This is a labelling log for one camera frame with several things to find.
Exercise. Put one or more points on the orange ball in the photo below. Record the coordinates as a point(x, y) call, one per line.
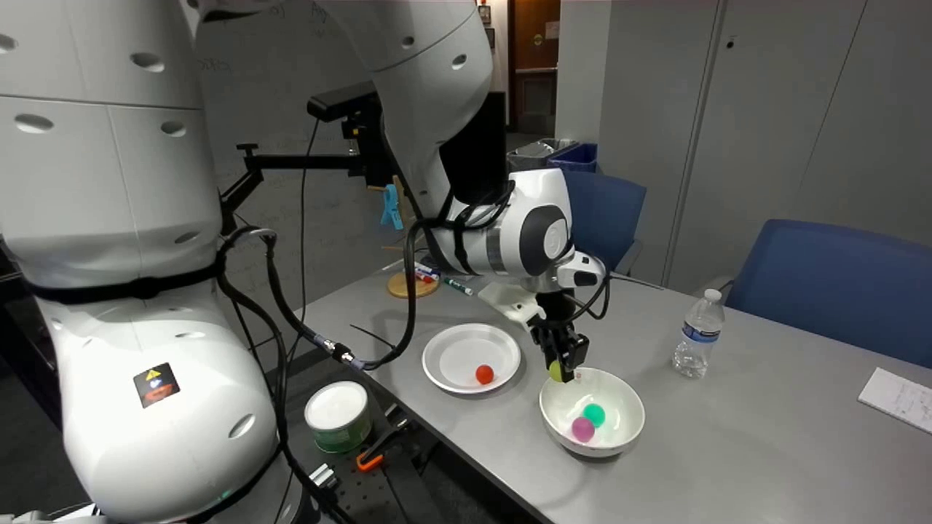
point(485, 372)

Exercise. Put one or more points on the light blue hanging item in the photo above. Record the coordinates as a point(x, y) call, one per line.
point(391, 206)

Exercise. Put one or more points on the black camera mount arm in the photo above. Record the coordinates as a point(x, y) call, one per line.
point(280, 161)

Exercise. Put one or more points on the orange and black clamp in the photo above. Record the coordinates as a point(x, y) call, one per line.
point(369, 457)

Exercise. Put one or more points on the grey metal cabinet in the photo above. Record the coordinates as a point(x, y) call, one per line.
point(775, 117)

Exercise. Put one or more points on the white round plate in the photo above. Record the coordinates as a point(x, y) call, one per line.
point(455, 352)

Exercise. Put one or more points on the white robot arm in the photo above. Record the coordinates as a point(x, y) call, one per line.
point(146, 192)

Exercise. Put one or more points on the green and white tape roll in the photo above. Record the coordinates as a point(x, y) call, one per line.
point(338, 416)

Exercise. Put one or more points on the black mounted camera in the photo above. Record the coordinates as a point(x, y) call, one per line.
point(343, 103)

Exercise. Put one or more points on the white paper sheet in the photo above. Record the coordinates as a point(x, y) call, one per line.
point(897, 396)

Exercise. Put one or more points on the brown wooden door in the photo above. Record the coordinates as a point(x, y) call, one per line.
point(533, 58)

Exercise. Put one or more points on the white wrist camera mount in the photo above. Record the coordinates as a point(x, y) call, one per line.
point(511, 302)

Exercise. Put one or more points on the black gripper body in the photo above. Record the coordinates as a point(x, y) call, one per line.
point(554, 314)

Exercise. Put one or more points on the green ball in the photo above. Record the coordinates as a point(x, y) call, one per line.
point(596, 414)

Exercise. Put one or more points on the pink ball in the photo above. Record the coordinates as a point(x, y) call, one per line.
point(580, 432)

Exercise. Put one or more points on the blue bin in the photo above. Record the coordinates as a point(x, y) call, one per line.
point(576, 157)

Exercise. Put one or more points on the clear plastic water bottle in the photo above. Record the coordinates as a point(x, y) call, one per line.
point(701, 336)

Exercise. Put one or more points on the white round bowl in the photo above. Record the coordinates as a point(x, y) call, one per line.
point(622, 401)

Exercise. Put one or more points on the blue office chair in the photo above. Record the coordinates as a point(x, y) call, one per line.
point(615, 218)
point(833, 286)

